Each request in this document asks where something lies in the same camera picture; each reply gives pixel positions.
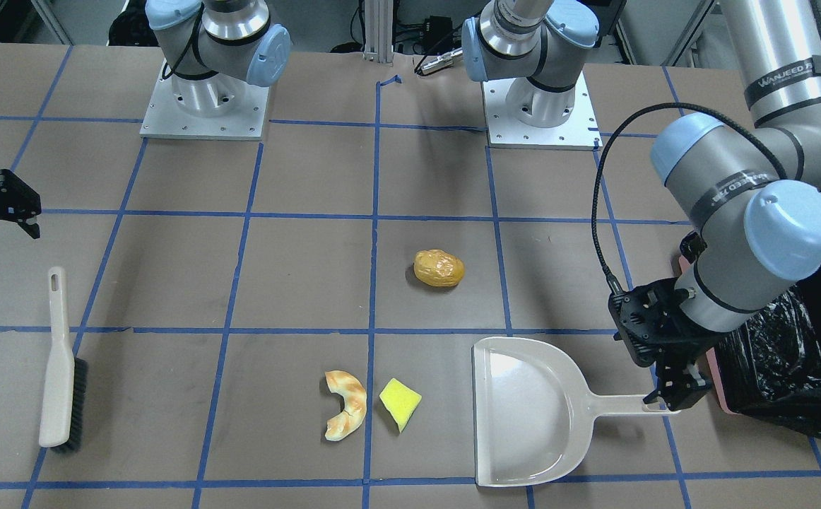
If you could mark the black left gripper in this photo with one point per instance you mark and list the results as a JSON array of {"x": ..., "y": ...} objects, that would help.
[{"x": 686, "y": 345}]

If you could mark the beige plastic dustpan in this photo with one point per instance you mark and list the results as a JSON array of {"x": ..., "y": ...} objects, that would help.
[{"x": 534, "y": 413}]

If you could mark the beige hand brush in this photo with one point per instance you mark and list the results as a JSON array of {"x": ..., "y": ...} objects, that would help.
[{"x": 61, "y": 413}]

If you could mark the yellow toy potato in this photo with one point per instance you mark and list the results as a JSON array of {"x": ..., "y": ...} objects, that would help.
[{"x": 438, "y": 268}]

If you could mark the yellow sponge piece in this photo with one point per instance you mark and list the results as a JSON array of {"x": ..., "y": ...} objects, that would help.
[{"x": 400, "y": 401}]

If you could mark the toy croissant bread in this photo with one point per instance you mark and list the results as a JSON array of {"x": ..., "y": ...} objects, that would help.
[{"x": 354, "y": 410}]

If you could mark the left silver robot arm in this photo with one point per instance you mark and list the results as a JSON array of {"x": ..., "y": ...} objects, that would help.
[{"x": 753, "y": 196}]

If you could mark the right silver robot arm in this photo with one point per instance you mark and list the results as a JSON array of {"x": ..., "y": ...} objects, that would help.
[{"x": 221, "y": 59}]

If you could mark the black lined trash bin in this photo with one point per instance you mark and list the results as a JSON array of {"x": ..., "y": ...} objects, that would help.
[{"x": 770, "y": 368}]

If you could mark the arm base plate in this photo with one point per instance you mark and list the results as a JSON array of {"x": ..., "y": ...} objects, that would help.
[
  {"x": 519, "y": 115},
  {"x": 219, "y": 108}
]

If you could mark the aluminium frame post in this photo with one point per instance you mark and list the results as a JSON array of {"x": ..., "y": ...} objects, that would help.
[{"x": 378, "y": 31}]

